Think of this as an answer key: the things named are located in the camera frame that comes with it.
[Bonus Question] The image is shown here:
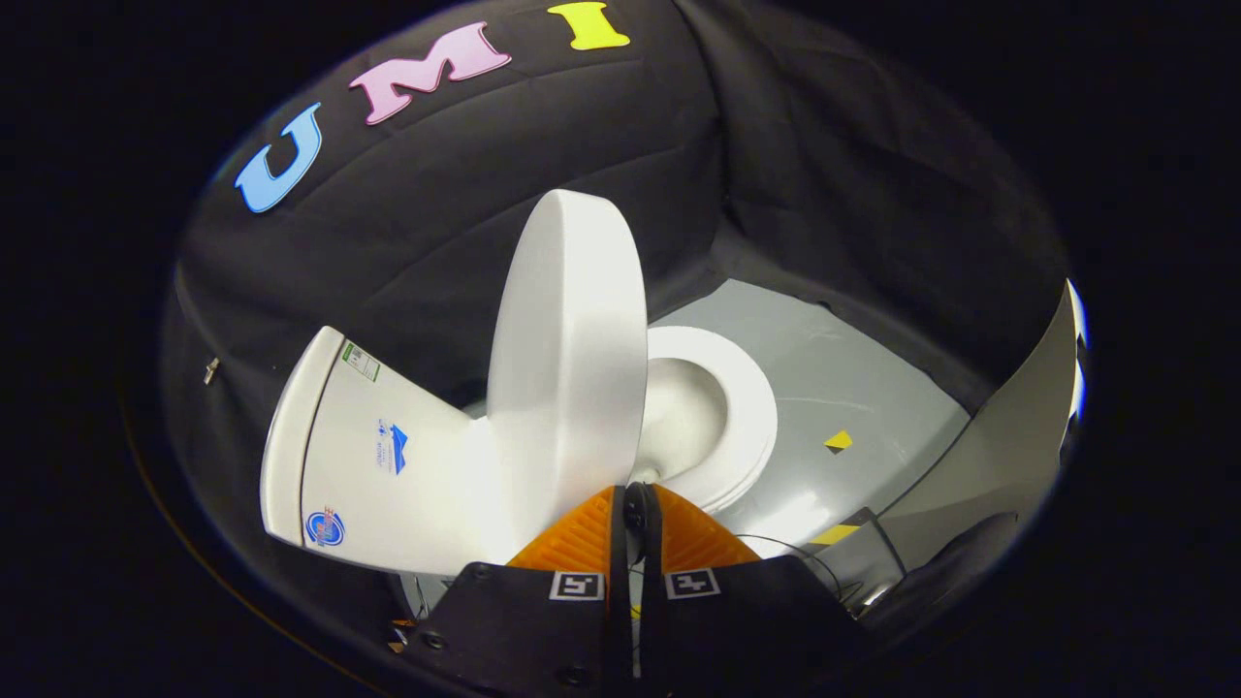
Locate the thin black cable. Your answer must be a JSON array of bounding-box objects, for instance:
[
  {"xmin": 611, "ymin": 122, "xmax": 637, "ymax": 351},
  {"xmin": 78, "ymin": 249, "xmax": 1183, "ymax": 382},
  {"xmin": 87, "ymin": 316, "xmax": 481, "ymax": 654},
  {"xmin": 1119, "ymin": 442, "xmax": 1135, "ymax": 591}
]
[{"xmin": 734, "ymin": 533, "xmax": 859, "ymax": 597}]

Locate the white toilet bowl with seat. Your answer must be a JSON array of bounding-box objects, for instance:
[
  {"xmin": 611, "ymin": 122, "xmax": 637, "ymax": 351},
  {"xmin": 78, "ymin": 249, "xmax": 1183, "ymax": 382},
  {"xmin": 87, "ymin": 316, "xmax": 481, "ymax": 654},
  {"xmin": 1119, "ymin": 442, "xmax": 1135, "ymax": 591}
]
[{"xmin": 628, "ymin": 326, "xmax": 780, "ymax": 515}]

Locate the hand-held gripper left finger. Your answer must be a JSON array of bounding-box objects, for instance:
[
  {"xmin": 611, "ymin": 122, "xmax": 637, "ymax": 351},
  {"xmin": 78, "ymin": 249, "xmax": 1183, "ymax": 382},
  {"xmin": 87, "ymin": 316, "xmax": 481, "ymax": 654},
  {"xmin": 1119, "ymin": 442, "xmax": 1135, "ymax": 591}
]
[{"xmin": 402, "ymin": 485, "xmax": 633, "ymax": 698}]

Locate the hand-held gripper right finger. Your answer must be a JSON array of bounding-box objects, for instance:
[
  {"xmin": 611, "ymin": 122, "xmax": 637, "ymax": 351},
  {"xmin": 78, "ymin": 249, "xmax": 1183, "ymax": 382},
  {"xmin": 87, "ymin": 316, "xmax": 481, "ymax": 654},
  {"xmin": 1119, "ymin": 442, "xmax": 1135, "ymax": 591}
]
[{"xmin": 634, "ymin": 482, "xmax": 875, "ymax": 698}]

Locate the black backdrop cloth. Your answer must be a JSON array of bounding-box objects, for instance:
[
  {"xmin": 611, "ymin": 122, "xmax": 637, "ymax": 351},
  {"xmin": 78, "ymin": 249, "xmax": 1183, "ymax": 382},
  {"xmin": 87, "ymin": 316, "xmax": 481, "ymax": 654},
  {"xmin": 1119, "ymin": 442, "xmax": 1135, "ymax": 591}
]
[{"xmin": 160, "ymin": 0, "xmax": 1072, "ymax": 621}]

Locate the white door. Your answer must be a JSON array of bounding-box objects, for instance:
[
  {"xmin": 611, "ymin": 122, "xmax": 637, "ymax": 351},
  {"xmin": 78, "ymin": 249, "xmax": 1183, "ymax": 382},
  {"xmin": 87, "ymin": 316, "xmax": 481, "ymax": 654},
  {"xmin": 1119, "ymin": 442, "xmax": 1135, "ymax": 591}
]
[{"xmin": 868, "ymin": 279, "xmax": 1089, "ymax": 587}]

